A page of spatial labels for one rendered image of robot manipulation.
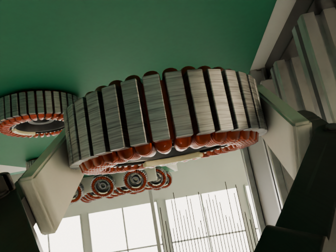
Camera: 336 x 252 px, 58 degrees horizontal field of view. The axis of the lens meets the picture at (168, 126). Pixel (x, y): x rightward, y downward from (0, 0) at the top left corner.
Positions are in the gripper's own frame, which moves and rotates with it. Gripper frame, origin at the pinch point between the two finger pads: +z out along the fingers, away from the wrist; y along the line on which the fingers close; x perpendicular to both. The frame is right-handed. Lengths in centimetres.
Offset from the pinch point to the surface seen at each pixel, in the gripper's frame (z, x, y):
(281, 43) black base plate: 19.0, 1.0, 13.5
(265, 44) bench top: 21.1, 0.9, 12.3
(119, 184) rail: 111, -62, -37
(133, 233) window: 507, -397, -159
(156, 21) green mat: 12.4, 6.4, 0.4
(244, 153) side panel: 44, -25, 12
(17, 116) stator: 17.5, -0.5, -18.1
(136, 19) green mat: 11.6, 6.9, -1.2
